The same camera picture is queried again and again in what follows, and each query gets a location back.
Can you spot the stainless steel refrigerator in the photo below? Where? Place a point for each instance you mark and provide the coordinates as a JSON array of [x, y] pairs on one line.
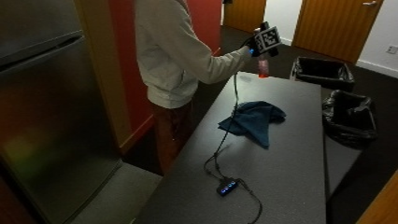
[[50, 112]]

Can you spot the the person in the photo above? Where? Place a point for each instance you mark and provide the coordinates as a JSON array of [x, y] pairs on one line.
[[174, 62]]

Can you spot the square bin with black liner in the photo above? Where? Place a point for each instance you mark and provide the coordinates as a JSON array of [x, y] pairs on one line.
[[324, 73]]

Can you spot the white marker cube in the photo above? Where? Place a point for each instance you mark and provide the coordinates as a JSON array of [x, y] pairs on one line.
[[268, 38]]

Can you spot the white wall socket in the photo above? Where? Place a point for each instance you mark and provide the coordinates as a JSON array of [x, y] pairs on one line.
[[392, 49]]

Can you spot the round bin with black liner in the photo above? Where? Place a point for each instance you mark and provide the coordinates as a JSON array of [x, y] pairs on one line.
[[350, 118]]

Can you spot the black hub with blue lights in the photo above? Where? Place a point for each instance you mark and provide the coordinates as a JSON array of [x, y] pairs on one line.
[[228, 186]]

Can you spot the blue cloth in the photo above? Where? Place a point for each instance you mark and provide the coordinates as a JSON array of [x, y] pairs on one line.
[[254, 119]]

